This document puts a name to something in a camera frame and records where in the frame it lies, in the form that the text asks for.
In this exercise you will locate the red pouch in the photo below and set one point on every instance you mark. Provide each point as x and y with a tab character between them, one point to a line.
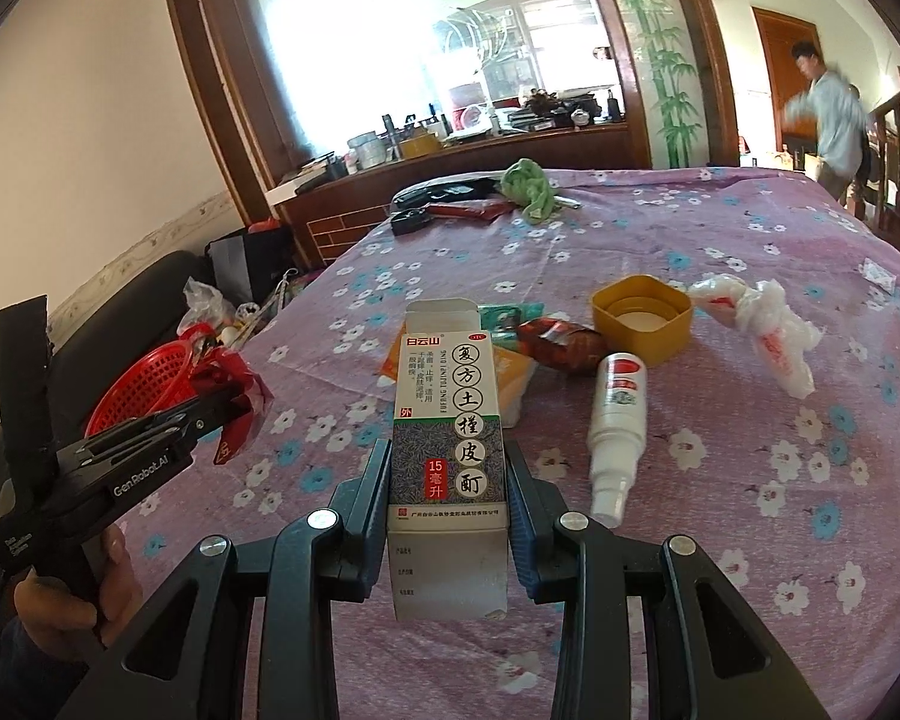
465	210

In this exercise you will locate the teal cartoon packet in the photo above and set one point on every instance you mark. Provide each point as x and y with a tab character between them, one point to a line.
514	316

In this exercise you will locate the yellow box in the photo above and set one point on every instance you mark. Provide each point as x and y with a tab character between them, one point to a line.
420	146

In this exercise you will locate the black paper bag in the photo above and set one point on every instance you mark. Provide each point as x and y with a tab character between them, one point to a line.
247	262

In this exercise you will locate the white spray bottle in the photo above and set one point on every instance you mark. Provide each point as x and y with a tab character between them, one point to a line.
615	427

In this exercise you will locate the black case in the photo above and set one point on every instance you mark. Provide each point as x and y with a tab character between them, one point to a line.
442	191

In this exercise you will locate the yellow plastic lid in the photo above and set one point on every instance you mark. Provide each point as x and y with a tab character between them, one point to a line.
641	315

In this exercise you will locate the red plastic basket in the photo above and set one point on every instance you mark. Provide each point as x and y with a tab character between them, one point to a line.
142	382

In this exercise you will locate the bamboo wall painting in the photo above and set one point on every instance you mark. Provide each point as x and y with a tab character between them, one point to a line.
656	52

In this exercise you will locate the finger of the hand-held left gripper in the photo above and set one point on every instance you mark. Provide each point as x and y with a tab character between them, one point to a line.
210	409

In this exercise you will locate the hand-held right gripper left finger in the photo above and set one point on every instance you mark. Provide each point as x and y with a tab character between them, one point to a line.
375	495

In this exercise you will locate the small black box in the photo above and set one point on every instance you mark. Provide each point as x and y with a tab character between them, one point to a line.
409	222

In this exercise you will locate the clear plastic bag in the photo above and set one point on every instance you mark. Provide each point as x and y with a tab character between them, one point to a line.
208	304

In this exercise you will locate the green knitted cloth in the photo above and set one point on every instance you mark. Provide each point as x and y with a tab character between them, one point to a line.
531	191

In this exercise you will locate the person's left hand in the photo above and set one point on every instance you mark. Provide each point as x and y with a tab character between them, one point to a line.
120	585

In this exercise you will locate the black thermos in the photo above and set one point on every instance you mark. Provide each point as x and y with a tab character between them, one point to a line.
387	133

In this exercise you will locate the pink floral tablecloth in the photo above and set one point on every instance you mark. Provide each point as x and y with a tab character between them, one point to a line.
682	510

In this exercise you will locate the white grey medicine carton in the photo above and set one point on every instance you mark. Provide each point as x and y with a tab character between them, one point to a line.
450	450

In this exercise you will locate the wooden door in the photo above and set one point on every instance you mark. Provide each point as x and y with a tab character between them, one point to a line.
776	75

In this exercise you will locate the red plastic bag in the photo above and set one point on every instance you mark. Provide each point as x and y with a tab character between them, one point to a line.
236	420

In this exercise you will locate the white plastic bag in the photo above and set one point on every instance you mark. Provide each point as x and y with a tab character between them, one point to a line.
772	337

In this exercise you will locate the black bottle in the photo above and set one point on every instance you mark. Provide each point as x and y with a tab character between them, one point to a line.
614	105

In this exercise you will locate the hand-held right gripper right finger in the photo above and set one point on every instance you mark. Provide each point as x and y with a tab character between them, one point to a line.
521	532

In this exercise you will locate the metal pot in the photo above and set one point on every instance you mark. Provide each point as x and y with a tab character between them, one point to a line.
367	151

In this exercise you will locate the orange white packet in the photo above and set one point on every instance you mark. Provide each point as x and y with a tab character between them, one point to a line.
514	379

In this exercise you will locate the black sofa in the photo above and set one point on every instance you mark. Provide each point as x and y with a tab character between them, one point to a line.
142	285

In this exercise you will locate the red brown snack wrapper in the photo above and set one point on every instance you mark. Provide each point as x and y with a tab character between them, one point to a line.
562	345

